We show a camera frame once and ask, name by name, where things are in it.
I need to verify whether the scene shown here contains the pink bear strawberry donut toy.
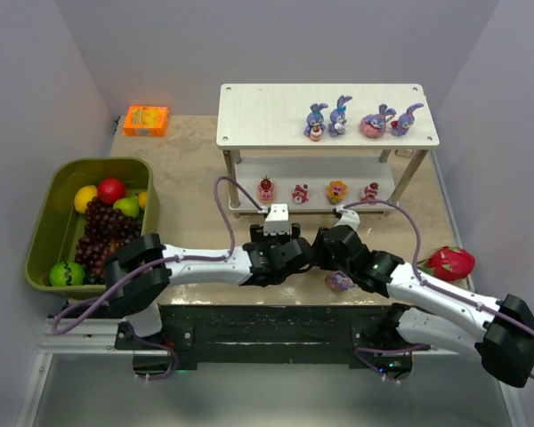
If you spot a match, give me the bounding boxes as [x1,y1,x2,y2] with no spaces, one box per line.
[257,175,275,204]

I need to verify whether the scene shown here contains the pink bear sunflower toy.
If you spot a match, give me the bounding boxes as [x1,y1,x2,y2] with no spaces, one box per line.
[326,181,348,205]

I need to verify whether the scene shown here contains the pink bear santa hat toy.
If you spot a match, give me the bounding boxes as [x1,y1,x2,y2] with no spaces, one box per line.
[292,184,309,205]

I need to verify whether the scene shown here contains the pink bear cake toy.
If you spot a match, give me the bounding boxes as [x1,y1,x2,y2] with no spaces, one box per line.
[360,181,380,205]

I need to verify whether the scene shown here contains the purple bunny sitting toy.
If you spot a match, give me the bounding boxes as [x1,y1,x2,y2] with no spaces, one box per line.
[328,95,352,138]

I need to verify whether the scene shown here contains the purple bunny pink donut toy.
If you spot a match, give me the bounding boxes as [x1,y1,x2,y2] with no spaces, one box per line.
[360,103,397,139]

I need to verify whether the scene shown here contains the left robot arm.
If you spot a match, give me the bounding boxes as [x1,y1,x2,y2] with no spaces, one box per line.
[103,233,314,337]

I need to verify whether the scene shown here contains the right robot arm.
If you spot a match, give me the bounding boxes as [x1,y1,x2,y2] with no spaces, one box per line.
[313,225,534,388]

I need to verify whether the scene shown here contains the white two-tier shelf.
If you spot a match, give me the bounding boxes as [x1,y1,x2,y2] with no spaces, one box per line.
[216,84,440,214]

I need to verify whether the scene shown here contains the purple bunny large donut toy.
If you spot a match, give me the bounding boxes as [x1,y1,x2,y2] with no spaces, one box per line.
[325,270,357,293]

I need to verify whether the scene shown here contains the red dragon fruit toy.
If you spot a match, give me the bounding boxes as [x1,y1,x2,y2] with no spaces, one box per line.
[417,246,476,282]

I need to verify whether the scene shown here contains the small yellow fruit toy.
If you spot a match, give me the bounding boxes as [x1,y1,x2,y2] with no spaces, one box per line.
[137,191,148,211]

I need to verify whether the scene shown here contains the green pear toy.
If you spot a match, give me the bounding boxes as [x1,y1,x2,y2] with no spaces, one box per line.
[113,195,140,219]

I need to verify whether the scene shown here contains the dark purple grape bunch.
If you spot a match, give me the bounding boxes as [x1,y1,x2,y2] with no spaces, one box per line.
[74,197,142,285]

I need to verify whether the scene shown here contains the red apple toy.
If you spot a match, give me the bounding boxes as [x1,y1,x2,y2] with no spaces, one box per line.
[97,178,126,205]

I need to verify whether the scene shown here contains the orange snack box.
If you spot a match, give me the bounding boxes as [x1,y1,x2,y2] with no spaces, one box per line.
[123,105,170,137]

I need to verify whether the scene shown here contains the yellow lemon toy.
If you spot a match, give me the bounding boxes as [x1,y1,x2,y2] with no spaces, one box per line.
[73,185,97,214]

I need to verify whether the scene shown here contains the green lime toy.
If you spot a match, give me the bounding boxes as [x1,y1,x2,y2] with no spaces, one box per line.
[49,261,85,287]

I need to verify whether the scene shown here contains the olive green plastic bin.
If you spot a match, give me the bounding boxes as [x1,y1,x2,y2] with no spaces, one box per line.
[25,157,160,299]

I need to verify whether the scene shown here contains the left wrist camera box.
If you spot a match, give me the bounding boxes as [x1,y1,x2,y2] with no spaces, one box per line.
[257,203,291,236]

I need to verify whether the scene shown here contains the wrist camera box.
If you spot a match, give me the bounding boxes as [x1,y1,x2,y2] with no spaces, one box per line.
[257,203,291,236]
[333,205,360,231]

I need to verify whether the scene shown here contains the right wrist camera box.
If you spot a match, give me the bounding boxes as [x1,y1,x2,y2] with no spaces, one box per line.
[333,205,360,231]

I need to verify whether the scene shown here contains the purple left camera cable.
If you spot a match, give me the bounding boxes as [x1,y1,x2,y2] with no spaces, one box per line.
[51,175,272,337]

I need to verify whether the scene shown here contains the black table front frame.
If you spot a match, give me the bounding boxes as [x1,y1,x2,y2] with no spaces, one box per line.
[115,305,425,379]

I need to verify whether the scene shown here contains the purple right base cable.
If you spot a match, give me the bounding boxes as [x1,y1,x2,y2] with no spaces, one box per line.
[351,342,428,386]

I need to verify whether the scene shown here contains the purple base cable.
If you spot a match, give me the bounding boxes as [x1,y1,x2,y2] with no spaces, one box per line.
[133,333,180,382]
[351,342,428,386]

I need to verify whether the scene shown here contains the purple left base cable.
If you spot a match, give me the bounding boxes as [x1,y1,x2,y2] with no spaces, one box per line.
[133,333,180,382]

